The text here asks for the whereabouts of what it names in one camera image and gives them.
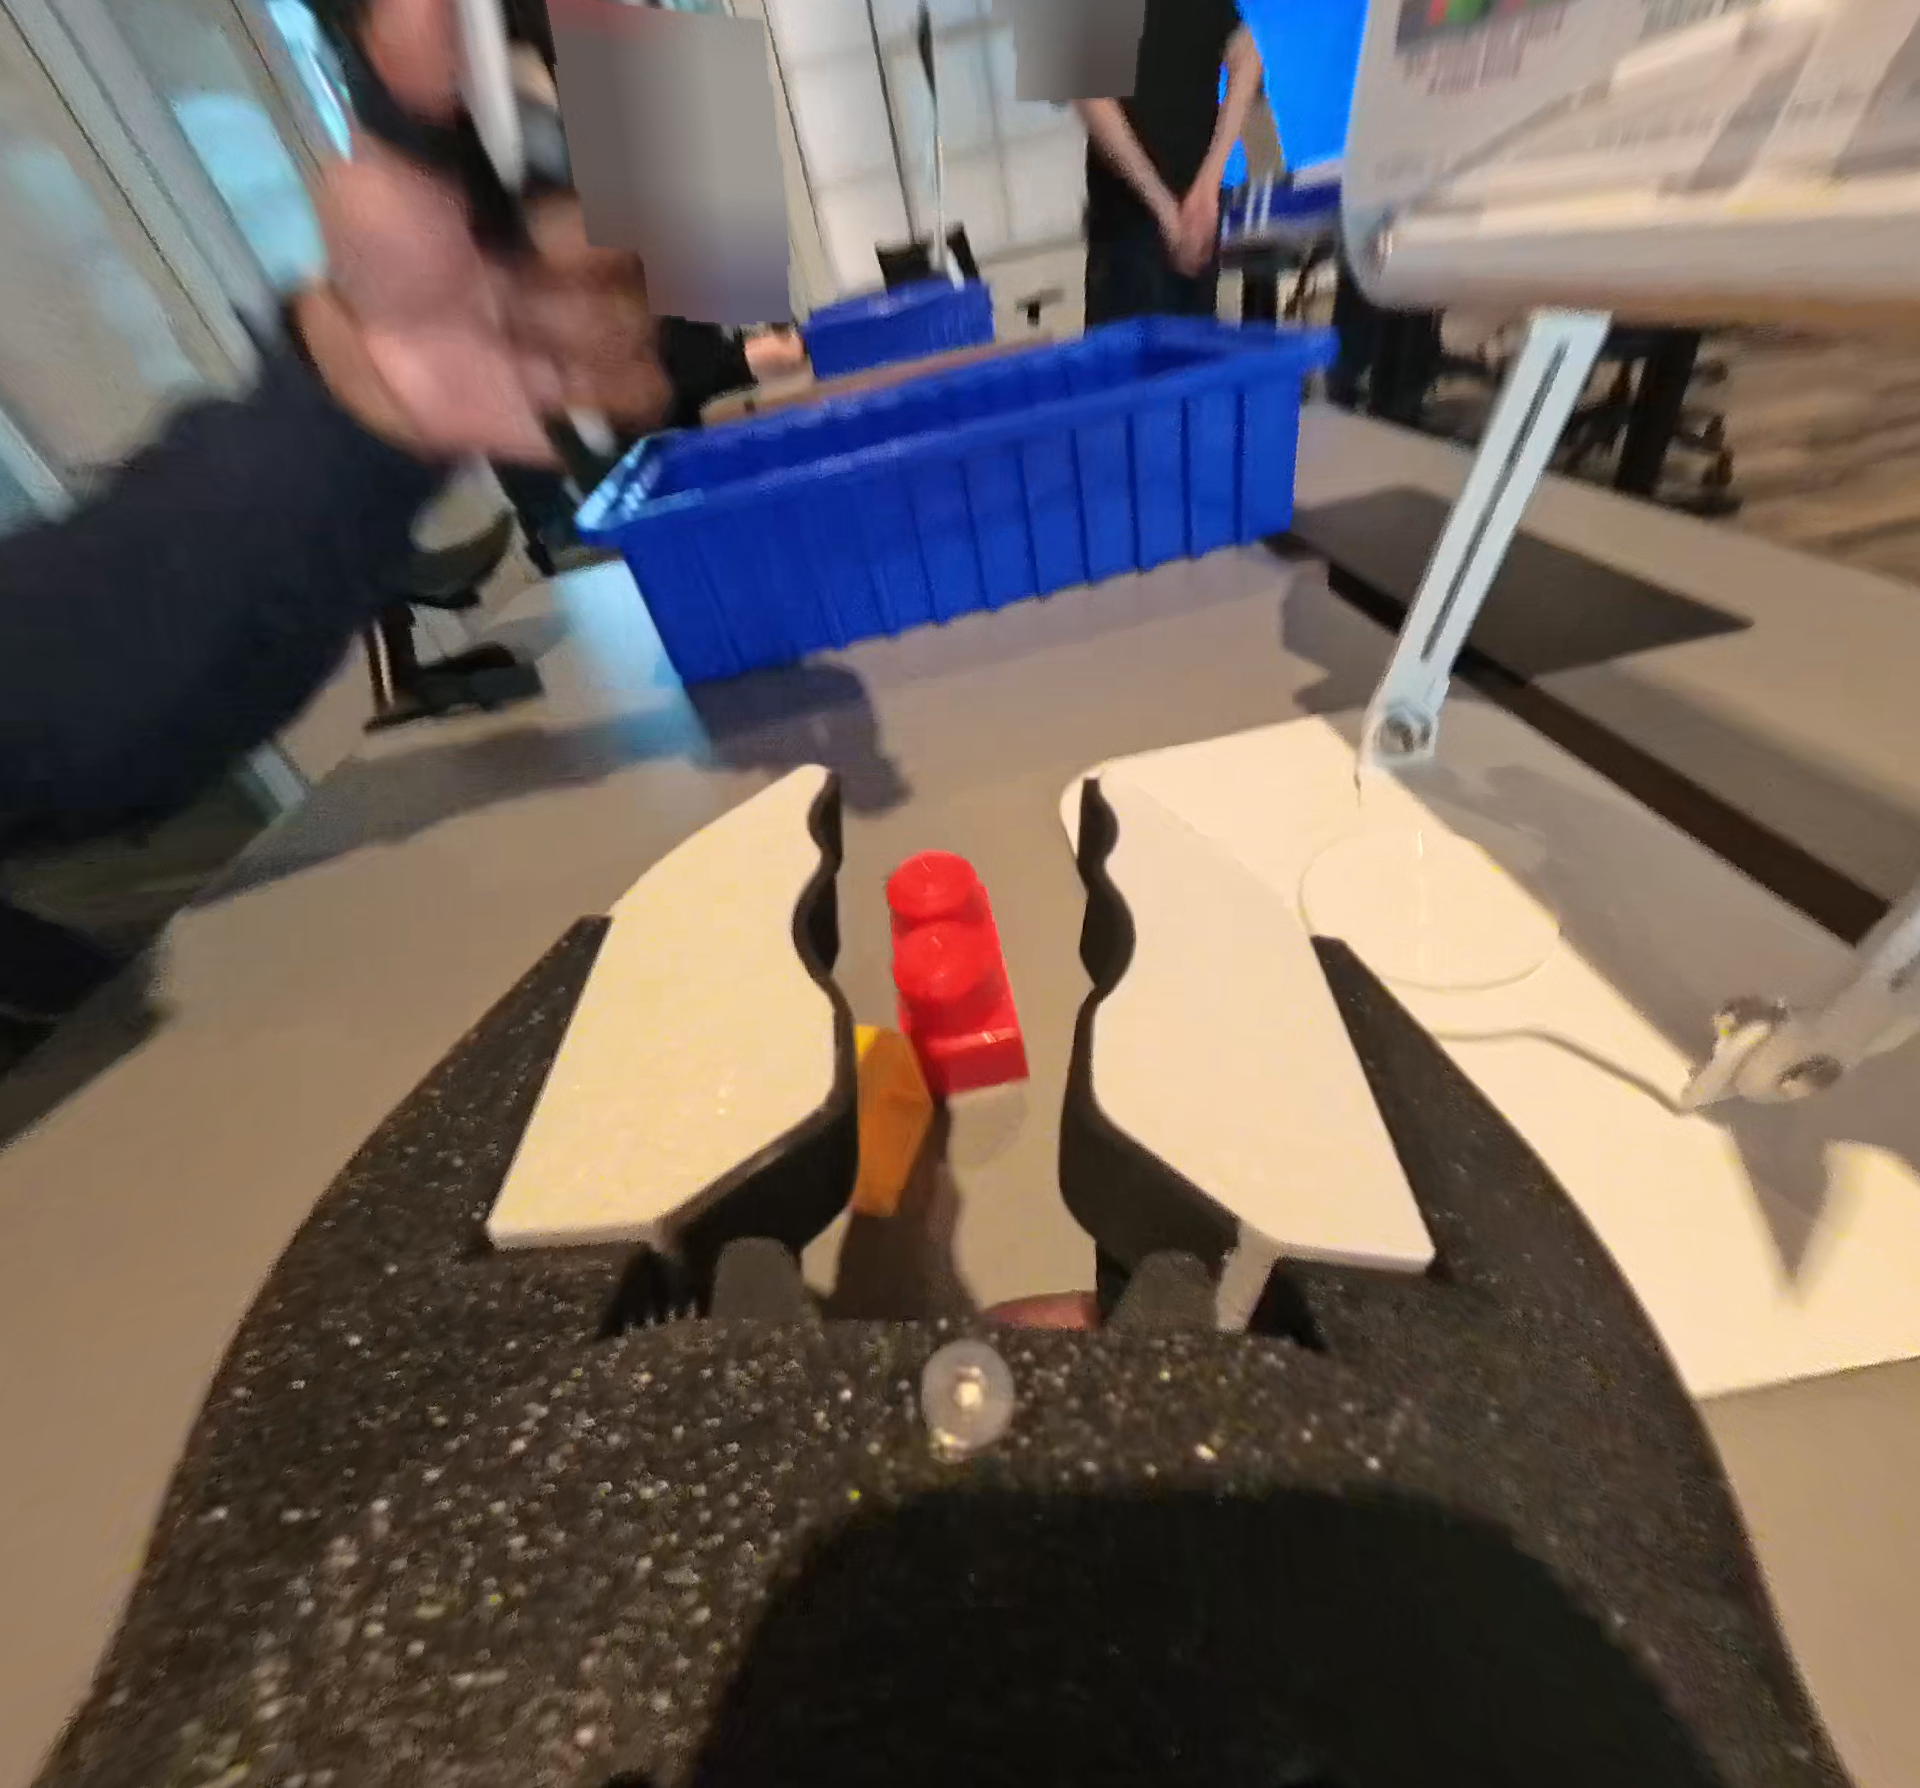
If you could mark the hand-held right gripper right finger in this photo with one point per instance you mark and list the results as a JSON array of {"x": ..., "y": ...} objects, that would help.
[{"x": 1244, "y": 1053}]

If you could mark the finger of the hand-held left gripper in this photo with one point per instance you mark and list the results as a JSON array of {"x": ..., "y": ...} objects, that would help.
[{"x": 481, "y": 47}]

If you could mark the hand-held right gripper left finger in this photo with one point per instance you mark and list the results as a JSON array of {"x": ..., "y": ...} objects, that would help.
[{"x": 690, "y": 1039}]

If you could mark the yellow single-stud mega block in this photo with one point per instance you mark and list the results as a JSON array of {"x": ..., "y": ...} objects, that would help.
[{"x": 888, "y": 1121}]

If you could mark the red two-stud mega block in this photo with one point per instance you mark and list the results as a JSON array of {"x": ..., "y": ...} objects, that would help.
[{"x": 960, "y": 1007}]

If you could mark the blue plastic bin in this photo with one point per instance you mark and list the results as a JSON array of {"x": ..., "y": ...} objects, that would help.
[
  {"x": 960, "y": 514},
  {"x": 901, "y": 327}
]

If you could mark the person's left hand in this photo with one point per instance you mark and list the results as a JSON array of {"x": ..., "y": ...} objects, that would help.
[{"x": 436, "y": 317}]

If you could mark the black stool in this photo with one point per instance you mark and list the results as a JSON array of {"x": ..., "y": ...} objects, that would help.
[{"x": 450, "y": 618}]

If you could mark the white framed glass door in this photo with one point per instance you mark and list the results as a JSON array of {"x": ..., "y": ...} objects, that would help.
[{"x": 119, "y": 244}]

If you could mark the person's navy jacket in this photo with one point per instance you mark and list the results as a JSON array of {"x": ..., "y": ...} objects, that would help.
[{"x": 91, "y": 917}]

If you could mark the computer monitor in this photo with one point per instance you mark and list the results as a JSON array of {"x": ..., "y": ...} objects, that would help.
[{"x": 1305, "y": 62}]

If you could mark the white clip bar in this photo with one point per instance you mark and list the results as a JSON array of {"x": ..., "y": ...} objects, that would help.
[{"x": 1651, "y": 249}]

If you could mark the printed instruction sheet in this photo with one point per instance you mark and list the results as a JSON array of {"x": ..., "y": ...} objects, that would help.
[{"x": 1651, "y": 20}]

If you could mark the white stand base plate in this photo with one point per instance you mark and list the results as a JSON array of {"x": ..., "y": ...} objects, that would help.
[{"x": 1574, "y": 1189}]

